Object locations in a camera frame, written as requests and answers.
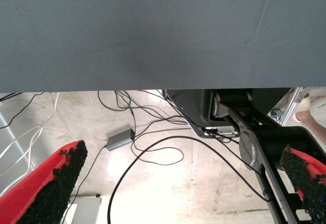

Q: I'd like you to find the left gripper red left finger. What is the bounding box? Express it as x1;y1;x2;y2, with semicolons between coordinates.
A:
0;139;89;224

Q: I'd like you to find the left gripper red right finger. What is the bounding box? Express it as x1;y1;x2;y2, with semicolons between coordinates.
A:
279;144;326;224

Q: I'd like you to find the white box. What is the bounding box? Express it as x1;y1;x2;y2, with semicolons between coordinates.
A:
62;194;102;224

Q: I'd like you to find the person's bare leg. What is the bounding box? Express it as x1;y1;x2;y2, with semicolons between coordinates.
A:
294;91;326;143

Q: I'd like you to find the grey caster wheel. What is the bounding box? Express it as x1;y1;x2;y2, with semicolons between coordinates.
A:
270;108;283;120

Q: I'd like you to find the aluminium profile bar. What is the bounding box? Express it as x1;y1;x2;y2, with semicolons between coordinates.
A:
280;87;308;127

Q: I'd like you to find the grey metal adapter box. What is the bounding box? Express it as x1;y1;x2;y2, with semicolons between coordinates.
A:
106;129;135;152

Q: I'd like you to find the dark grey table cloth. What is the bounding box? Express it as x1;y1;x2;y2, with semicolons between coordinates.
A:
0;0;326;93

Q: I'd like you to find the white floor cable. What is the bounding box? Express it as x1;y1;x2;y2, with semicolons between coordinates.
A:
0;93;60;197

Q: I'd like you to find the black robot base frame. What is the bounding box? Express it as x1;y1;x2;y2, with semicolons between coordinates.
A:
162;88;326;224

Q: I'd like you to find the thin black floor cable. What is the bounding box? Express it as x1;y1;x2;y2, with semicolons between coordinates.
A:
98;90;197;133
0;91;44;130

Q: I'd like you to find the thin black looped cable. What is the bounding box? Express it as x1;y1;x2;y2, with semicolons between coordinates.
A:
130;132;184;165

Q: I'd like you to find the thick black floor cable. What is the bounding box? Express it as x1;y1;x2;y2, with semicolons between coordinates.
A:
107;135;271;224

